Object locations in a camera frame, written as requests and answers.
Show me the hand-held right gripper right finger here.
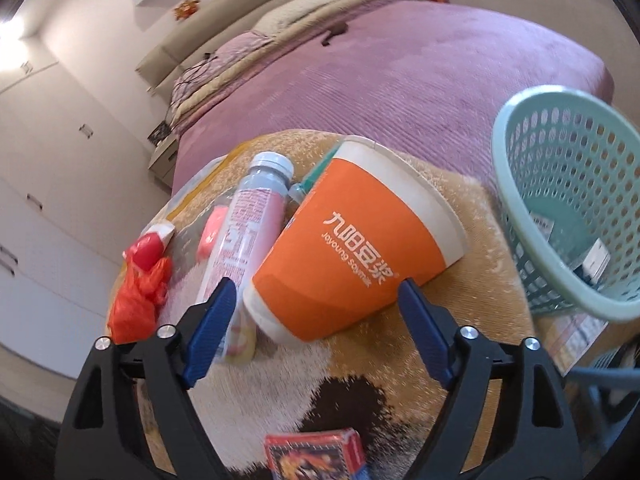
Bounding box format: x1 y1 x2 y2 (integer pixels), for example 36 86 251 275
397 278 587 480

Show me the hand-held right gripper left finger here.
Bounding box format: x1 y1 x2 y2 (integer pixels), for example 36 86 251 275
53 276 237 480

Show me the pink drink bottle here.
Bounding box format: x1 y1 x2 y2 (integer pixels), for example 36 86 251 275
194 152 295 365

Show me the orange paper cup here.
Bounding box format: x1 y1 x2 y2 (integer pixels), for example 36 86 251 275
243 136 471 346

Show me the red plastic bag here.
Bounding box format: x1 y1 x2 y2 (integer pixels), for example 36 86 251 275
107 255 172 345

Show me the pink small packet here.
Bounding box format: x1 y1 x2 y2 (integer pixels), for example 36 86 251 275
196 205 228 262

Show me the red and white packet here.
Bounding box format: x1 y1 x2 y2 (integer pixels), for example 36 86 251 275
125 223 176 271

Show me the clear plastic wrapper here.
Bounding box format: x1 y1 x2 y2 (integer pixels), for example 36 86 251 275
159 154 236 281

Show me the red printed small box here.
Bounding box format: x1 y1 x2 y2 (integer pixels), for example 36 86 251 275
264 428 370 480

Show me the teal tube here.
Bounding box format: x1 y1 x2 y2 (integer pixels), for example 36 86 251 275
288 141 345 206

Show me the white nightstand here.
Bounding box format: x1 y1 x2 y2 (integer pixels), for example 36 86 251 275
148 135 180 183

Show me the green perforated plastic basket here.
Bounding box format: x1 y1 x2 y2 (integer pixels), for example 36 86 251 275
491 86 640 322

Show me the white wardrobe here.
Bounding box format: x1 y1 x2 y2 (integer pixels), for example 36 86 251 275
0 60 173 348

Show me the bed with purple cover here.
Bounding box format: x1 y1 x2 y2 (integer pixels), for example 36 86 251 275
171 0 615 196

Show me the purple pillow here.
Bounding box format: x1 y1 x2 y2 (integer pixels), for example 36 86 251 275
170 31 273 117

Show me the beige headboard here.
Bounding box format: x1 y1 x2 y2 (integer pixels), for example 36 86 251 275
136 0 346 90

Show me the beige pillow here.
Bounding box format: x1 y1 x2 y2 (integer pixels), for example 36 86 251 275
250 0 407 39

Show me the black cable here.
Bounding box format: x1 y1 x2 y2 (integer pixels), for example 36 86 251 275
175 52 221 92

